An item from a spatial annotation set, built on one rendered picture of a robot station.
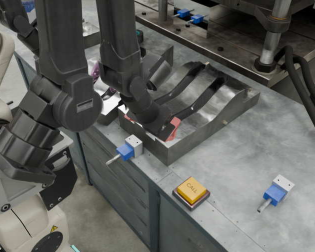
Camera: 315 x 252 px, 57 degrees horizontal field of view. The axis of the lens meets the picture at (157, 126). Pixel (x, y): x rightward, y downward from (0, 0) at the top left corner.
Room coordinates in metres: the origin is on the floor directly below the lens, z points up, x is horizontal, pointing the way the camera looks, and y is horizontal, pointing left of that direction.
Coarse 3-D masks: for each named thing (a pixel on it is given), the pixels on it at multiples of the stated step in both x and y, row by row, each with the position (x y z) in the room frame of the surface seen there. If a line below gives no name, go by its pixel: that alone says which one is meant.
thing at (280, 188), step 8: (280, 176) 0.52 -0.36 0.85; (272, 184) 0.50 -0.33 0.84; (280, 184) 0.49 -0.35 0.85; (288, 184) 0.49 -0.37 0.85; (264, 192) 0.48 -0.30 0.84; (272, 192) 0.47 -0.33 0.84; (280, 192) 0.47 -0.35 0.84; (288, 192) 0.48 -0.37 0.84; (272, 200) 0.46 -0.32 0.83; (280, 200) 0.46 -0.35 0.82
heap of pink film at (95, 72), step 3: (141, 57) 1.13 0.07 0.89; (96, 63) 1.06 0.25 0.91; (93, 66) 1.05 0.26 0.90; (96, 66) 1.04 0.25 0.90; (93, 69) 1.03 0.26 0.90; (96, 69) 1.03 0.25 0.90; (90, 72) 1.04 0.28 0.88; (93, 72) 1.02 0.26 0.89; (96, 72) 1.02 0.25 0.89; (93, 75) 1.01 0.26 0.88; (96, 75) 1.01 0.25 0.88; (99, 75) 1.01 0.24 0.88; (93, 78) 1.00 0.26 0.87; (96, 78) 1.00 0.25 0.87; (93, 81) 0.99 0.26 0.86; (111, 90) 0.93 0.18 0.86; (114, 90) 0.93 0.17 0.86
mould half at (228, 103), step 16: (192, 64) 1.01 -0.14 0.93; (176, 80) 0.94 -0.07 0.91; (192, 80) 0.92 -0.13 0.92; (208, 80) 0.90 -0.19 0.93; (224, 80) 1.01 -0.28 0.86; (160, 96) 0.87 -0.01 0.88; (192, 96) 0.85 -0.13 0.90; (224, 96) 0.81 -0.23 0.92; (240, 96) 0.84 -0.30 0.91; (256, 96) 0.92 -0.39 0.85; (176, 112) 0.77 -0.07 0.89; (208, 112) 0.77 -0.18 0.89; (224, 112) 0.78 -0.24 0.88; (240, 112) 0.85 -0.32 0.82; (128, 128) 0.75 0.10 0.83; (192, 128) 0.69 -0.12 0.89; (208, 128) 0.73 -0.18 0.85; (144, 144) 0.69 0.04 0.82; (160, 144) 0.63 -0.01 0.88; (176, 144) 0.63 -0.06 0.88; (192, 144) 0.68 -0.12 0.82; (160, 160) 0.62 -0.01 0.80
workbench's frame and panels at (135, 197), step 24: (24, 72) 1.57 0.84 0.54; (96, 144) 0.96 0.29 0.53; (96, 168) 0.99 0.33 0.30; (120, 168) 0.81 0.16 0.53; (120, 192) 0.83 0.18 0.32; (144, 192) 0.69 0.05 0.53; (120, 216) 0.85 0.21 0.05; (144, 216) 0.69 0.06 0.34; (168, 216) 0.58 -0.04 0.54; (144, 240) 0.70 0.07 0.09; (168, 240) 0.57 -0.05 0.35; (192, 240) 0.48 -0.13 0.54
